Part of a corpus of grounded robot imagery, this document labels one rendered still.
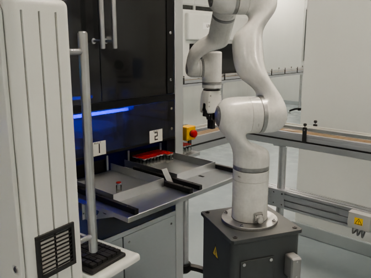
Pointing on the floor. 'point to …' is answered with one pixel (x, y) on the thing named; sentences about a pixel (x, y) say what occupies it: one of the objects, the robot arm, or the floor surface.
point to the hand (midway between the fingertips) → (211, 124)
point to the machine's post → (176, 146)
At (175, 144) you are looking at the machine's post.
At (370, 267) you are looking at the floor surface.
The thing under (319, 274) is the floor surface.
